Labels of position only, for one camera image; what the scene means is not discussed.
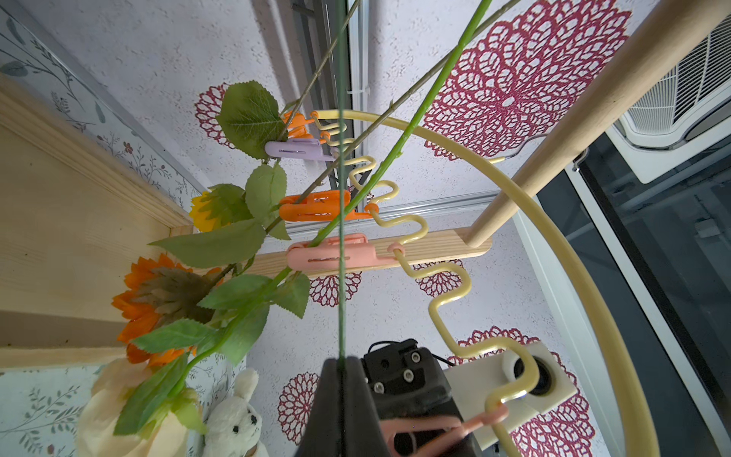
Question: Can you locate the orange flower with stem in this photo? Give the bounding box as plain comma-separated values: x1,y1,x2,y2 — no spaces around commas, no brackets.
110,0,524,367

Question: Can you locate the wooden clothes rack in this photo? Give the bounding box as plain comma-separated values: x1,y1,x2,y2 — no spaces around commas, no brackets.
0,0,731,369

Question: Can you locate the white air conditioner unit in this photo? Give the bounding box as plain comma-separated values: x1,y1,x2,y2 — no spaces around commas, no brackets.
607,17,730,184

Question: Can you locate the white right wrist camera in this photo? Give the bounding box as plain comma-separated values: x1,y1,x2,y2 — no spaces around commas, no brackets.
445,342,586,456

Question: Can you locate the orange clothes peg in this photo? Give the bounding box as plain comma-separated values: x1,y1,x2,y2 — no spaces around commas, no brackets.
278,189,381,223
282,110,318,140

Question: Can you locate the yellow sunflower with stem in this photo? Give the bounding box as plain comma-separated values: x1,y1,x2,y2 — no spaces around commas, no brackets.
190,1,361,240

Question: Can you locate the white plush toy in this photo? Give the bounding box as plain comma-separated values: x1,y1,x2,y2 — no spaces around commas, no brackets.
203,369,268,457

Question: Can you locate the yellow wavy clothes hanger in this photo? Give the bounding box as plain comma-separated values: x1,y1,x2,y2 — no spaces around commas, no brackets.
307,107,661,457

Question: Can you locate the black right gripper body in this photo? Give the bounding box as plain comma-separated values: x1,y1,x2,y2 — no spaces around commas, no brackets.
362,339,464,456

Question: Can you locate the purple clothes peg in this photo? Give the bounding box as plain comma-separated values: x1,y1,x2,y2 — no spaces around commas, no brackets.
265,138,335,162

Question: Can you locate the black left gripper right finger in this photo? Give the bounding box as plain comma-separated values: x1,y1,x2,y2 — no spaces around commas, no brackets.
342,357,390,457

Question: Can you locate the blue flower with stem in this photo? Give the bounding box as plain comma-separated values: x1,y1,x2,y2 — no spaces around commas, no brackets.
335,1,350,365

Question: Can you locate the pink clothes peg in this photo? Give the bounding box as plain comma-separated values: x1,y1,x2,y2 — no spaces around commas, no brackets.
286,233,399,273
380,405,509,456

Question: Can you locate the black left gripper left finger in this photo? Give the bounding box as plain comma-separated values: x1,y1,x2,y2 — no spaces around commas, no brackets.
295,359,343,457

